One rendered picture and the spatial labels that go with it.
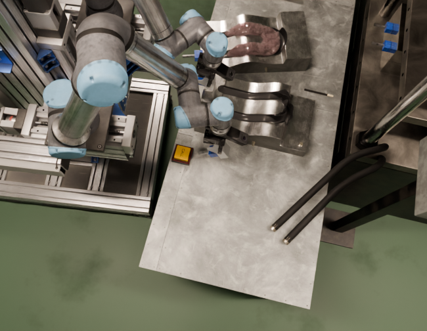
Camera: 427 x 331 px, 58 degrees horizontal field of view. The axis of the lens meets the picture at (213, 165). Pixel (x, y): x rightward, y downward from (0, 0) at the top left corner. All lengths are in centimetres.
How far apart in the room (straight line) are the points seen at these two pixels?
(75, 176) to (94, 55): 151
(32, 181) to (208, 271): 128
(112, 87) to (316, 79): 121
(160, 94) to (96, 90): 155
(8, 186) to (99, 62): 165
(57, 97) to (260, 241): 95
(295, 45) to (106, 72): 114
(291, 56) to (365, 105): 43
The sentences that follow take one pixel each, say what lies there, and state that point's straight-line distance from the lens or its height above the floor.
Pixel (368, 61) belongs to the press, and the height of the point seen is 78.
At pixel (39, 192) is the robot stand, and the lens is 242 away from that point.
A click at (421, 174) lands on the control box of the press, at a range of 158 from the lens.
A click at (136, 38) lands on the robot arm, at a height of 151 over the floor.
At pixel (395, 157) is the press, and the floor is 78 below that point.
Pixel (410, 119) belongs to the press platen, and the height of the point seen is 102.
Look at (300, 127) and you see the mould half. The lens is 175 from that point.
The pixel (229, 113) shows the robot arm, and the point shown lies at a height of 130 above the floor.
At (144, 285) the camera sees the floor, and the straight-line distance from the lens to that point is 242.
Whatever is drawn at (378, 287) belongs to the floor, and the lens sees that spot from 264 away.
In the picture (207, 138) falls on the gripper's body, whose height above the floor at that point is 109.
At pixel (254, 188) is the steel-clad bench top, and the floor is 80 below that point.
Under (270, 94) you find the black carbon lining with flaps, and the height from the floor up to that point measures 92.
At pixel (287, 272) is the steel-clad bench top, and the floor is 80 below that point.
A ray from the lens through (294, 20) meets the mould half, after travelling 197.
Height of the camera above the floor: 240
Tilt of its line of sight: 72 degrees down
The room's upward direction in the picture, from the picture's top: 7 degrees clockwise
